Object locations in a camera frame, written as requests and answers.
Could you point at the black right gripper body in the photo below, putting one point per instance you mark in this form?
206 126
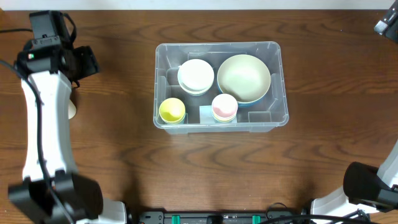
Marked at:
389 23

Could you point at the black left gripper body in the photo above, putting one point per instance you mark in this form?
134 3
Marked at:
86 61

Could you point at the cream plastic cup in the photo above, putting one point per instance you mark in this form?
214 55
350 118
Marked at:
71 109

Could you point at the yellow plastic cup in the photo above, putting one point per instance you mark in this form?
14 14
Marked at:
172 107
223 118

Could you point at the white bowl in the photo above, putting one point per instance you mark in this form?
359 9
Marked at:
195 75

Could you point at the beige bowl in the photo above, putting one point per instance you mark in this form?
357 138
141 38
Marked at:
245 77

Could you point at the dark blue bowl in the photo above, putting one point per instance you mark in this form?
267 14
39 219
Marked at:
243 104

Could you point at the blue plastic cup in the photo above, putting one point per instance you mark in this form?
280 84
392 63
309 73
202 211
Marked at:
224 121

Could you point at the pink plastic cup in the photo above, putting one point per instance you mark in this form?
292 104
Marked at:
224 105

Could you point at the green plastic cup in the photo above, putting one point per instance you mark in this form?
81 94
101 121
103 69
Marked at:
173 120

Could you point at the yellow bowl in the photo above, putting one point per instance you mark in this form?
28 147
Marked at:
194 93

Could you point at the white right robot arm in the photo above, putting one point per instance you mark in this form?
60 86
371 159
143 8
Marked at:
365 190

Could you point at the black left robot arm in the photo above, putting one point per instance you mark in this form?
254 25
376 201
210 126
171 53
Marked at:
52 190

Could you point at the clear plastic storage bin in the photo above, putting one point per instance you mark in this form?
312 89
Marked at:
268 113

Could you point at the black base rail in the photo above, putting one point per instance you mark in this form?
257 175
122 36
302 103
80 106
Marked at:
159 217

